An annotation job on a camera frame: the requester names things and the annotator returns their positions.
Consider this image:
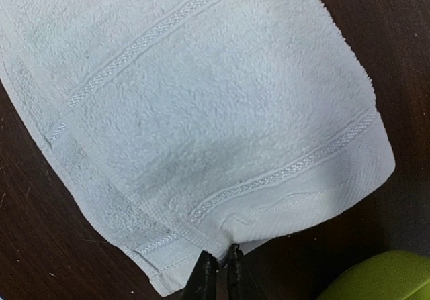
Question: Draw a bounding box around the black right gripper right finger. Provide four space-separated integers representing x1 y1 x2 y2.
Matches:
227 244 257 300

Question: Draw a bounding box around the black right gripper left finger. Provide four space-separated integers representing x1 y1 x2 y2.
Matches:
180 251 218 300

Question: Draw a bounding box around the white terry towel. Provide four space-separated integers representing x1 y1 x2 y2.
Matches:
1 0 395 296

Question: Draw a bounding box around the lime green plastic bowl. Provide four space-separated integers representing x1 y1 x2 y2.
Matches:
318 250 429 299

